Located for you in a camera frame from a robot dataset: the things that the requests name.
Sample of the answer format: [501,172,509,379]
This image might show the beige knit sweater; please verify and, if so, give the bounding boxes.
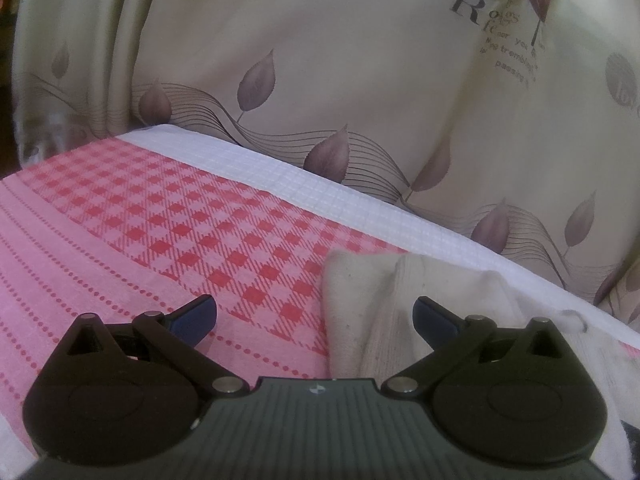
[321,252,639,479]

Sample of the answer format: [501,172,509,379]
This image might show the pink checkered bed sheet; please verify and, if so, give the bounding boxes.
[1,126,639,479]

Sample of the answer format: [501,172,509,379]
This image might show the beige leaf print curtain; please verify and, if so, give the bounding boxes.
[12,0,639,327]

